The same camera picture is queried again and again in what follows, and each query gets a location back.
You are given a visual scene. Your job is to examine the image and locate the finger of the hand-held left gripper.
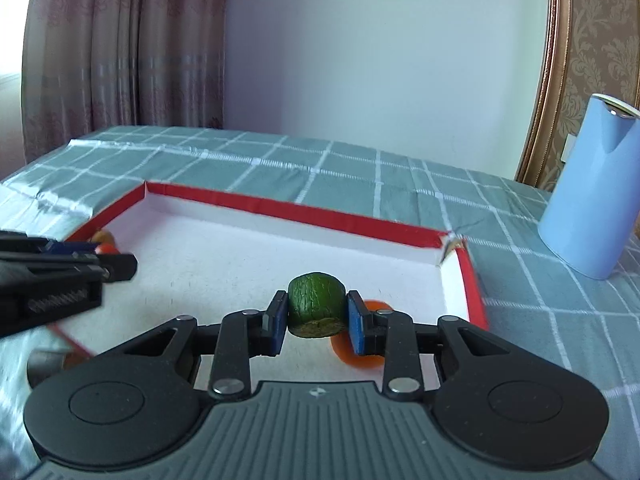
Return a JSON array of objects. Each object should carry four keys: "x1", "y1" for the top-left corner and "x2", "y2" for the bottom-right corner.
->
[
  {"x1": 0, "y1": 252, "x2": 139, "y2": 283},
  {"x1": 0, "y1": 230, "x2": 101, "y2": 257}
]

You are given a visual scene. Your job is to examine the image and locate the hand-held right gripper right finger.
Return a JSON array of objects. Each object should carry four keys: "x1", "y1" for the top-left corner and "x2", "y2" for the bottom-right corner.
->
[{"x1": 346, "y1": 290, "x2": 523, "y2": 402}]

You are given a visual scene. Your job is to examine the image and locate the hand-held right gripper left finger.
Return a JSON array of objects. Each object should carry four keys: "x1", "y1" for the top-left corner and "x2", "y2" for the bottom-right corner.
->
[{"x1": 107, "y1": 290, "x2": 291, "y2": 402}]

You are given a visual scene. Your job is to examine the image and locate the orange tangerine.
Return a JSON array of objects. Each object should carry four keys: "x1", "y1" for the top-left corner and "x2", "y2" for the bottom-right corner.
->
[{"x1": 330, "y1": 298, "x2": 397, "y2": 371}]

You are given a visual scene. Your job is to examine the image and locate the small orange-brown fruit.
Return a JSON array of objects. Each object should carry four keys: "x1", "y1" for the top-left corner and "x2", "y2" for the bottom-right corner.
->
[{"x1": 92, "y1": 229, "x2": 120, "y2": 256}]

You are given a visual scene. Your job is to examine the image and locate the green cucumber piece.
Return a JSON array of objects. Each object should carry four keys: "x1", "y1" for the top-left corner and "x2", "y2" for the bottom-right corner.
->
[{"x1": 287, "y1": 272, "x2": 347, "y2": 339}]

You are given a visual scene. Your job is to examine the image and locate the red and white shallow box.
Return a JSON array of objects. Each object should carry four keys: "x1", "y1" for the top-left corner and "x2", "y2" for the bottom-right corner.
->
[{"x1": 49, "y1": 180, "x2": 492, "y2": 361}]

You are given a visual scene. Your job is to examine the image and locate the brown patterned curtain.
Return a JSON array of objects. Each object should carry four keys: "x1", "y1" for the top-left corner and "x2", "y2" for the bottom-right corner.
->
[{"x1": 20, "y1": 0, "x2": 232, "y2": 167}]

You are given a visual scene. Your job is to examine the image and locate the light blue cylindrical container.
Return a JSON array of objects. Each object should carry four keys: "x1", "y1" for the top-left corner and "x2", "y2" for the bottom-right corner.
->
[{"x1": 537, "y1": 92, "x2": 640, "y2": 281}]

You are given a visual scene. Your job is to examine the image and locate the gold framed patterned panel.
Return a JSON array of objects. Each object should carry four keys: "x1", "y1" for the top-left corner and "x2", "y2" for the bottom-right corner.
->
[{"x1": 514, "y1": 0, "x2": 640, "y2": 196}]

